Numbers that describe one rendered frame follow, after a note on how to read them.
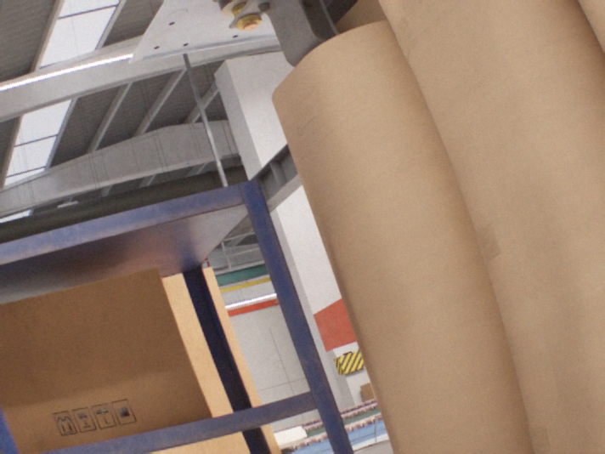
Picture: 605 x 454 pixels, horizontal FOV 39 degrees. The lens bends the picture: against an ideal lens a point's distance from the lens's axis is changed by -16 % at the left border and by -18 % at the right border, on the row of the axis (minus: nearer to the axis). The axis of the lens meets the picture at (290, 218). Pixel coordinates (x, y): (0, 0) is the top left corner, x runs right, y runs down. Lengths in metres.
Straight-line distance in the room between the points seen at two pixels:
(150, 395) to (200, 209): 0.33
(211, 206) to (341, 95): 0.28
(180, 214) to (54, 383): 0.39
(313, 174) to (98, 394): 0.56
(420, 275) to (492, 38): 0.47
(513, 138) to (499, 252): 0.17
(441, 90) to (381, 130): 0.24
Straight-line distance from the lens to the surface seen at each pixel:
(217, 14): 2.07
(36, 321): 1.58
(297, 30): 1.76
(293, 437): 3.69
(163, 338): 1.61
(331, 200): 1.69
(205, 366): 2.28
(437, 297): 1.53
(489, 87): 1.28
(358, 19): 1.77
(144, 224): 1.60
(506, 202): 1.30
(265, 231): 1.65
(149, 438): 1.52
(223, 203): 1.64
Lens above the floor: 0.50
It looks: 12 degrees up
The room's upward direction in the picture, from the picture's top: 19 degrees counter-clockwise
